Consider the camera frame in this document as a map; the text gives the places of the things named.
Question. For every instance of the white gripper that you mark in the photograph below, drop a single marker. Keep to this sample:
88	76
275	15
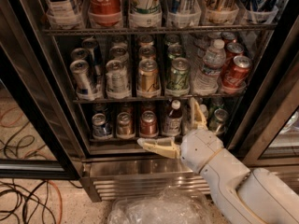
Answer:
200	146

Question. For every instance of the orange gold soda can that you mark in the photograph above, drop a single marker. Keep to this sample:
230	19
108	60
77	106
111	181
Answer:
148	82

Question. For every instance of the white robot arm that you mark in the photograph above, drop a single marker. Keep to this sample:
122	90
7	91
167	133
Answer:
244	196

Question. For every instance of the clear water bottle bottom shelf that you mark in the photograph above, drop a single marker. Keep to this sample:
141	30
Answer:
186	123

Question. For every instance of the clear water bottle shelf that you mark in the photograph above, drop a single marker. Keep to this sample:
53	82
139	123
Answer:
186	123
206	80

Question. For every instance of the orange red can bottom shelf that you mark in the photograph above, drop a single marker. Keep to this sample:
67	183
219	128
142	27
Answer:
148	124

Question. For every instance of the green can bottom shelf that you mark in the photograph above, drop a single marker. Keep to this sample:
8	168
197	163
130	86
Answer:
217	123

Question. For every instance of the green can shelf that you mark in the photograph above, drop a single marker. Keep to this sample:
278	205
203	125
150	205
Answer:
217	123
175	51

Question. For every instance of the green soda can front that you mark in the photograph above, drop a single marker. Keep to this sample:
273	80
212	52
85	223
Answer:
177	81

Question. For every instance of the clear water bottle middle shelf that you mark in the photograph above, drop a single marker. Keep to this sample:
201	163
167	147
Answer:
206	80

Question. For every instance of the gold can bottom shelf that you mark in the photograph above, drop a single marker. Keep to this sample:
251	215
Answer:
125	126

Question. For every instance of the red cola can front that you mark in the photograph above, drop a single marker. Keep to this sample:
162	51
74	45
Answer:
236	73

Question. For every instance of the red cola can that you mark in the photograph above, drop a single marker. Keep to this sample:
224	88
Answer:
236	73
232	49

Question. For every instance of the blue can bottom shelf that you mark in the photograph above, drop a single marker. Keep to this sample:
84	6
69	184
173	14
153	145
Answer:
101	127

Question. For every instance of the white silver can front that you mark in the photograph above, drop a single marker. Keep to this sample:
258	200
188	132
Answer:
118	85

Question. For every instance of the white silver can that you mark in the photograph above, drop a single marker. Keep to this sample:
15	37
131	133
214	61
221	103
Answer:
118	85
119	53

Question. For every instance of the silver blue can front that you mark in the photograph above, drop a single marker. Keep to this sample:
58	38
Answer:
86	89

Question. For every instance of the stainless steel glass-door fridge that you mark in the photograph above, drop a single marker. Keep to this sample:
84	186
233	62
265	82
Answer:
55	140

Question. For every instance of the white green bottle top shelf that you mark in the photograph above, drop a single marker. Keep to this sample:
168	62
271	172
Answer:
144	13

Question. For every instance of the dark blue can middle shelf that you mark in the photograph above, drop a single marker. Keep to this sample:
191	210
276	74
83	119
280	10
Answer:
91	45

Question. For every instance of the silver can behind left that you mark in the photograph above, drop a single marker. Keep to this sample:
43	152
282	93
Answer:
80	54

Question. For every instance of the red cola bottle top shelf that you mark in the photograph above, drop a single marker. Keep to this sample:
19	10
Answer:
105	11

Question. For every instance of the juice bottle white cap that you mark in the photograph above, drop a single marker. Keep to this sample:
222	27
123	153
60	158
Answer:
172	119

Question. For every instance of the clear plastic bag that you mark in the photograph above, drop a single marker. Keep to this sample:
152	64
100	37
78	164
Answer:
170	206

